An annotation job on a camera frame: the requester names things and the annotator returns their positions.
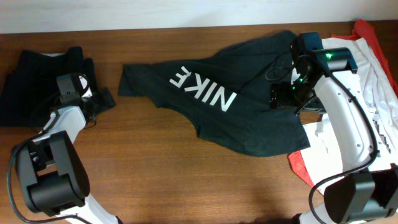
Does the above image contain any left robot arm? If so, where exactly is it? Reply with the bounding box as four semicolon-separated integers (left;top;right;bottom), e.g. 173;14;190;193
6;97;121;223

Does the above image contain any dark green Nike t-shirt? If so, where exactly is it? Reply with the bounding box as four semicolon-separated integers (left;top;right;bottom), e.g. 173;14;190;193
118;30;310;157

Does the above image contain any folded black clothes stack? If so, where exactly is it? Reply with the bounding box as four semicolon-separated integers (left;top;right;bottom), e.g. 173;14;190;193
1;47;116;127

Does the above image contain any white t-shirt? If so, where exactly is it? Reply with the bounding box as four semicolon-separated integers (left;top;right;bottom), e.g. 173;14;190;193
300;37;398;195

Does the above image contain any red garment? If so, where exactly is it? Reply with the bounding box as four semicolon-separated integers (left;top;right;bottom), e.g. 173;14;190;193
287;19;398;187

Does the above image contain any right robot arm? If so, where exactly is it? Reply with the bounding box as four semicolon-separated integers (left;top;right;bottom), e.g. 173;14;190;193
271;46;397;223

